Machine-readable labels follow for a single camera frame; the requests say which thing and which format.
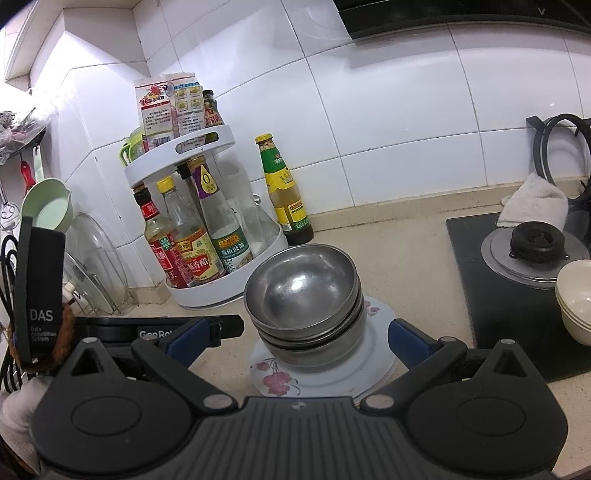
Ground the black wall ring holder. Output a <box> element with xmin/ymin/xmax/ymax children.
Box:
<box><xmin>526</xmin><ymin>113</ymin><xmax>590</xmax><ymax>184</ymax></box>

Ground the red label soy sauce bottle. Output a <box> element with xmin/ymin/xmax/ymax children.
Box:
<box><xmin>133</xmin><ymin>185</ymin><xmax>197</xmax><ymax>289</ymax></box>

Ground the glass pot lid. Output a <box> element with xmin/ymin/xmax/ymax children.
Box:
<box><xmin>64</xmin><ymin>212</ymin><xmax>129</xmax><ymax>298</ymax></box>

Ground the yellow cap vinegar bottle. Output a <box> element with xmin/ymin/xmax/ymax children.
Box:
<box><xmin>156</xmin><ymin>176</ymin><xmax>226</xmax><ymax>284</ymax></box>

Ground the yellow label seasoning box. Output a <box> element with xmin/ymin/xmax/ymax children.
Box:
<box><xmin>163</xmin><ymin>73</ymin><xmax>205</xmax><ymax>138</ymax></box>

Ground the green plastic cup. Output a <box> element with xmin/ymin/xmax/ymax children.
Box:
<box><xmin>119</xmin><ymin>127</ymin><xmax>145</xmax><ymax>167</ymax></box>

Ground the cream ceramic cup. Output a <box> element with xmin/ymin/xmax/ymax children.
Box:
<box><xmin>555</xmin><ymin>260</ymin><xmax>591</xmax><ymax>346</ymax></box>

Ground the white two-tier rotating rack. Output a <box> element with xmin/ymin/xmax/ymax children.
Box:
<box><xmin>124</xmin><ymin>125</ymin><xmax>287</xmax><ymax>310</ymax></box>

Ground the black range hood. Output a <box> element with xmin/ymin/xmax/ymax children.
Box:
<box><xmin>334</xmin><ymin>0</ymin><xmax>590</xmax><ymax>39</ymax></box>

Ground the wire lid rack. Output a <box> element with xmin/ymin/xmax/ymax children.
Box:
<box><xmin>62</xmin><ymin>263</ymin><xmax>136</xmax><ymax>317</ymax></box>

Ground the purple label fish sauce bottle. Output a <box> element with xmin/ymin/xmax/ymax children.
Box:
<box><xmin>190</xmin><ymin>156</ymin><xmax>253</xmax><ymax>273</ymax></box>

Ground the black stove top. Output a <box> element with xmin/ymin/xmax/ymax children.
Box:
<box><xmin>446</xmin><ymin>214</ymin><xmax>590</xmax><ymax>382</ymax></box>

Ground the pink flower plate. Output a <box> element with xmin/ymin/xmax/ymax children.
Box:
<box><xmin>249</xmin><ymin>297</ymin><xmax>398</xmax><ymax>401</ymax></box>

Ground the white dish towel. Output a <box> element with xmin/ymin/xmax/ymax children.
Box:
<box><xmin>496</xmin><ymin>173</ymin><xmax>568</xmax><ymax>231</ymax></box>

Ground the left gloved hand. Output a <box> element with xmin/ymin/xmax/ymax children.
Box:
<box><xmin>1</xmin><ymin>376</ymin><xmax>52</xmax><ymax>474</ymax></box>

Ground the red white seasoning box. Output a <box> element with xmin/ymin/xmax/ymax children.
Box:
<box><xmin>134</xmin><ymin>78</ymin><xmax>174</xmax><ymax>151</ymax></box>

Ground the red label sauce jar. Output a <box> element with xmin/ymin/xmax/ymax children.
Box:
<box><xmin>202</xmin><ymin>90</ymin><xmax>224</xmax><ymax>127</ymax></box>

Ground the green yellow oyster sauce bottle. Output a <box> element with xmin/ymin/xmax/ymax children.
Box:
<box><xmin>256</xmin><ymin>133</ymin><xmax>314</xmax><ymax>246</ymax></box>

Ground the steel bowl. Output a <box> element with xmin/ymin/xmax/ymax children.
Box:
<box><xmin>259</xmin><ymin>293</ymin><xmax>367</xmax><ymax>368</ymax></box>
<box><xmin>246</xmin><ymin>277</ymin><xmax>363</xmax><ymax>342</ymax></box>
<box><xmin>243</xmin><ymin>243</ymin><xmax>360</xmax><ymax>310</ymax></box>

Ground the green plastic ladle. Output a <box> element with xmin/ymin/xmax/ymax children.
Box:
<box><xmin>21</xmin><ymin>178</ymin><xmax>74</xmax><ymax>233</ymax></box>

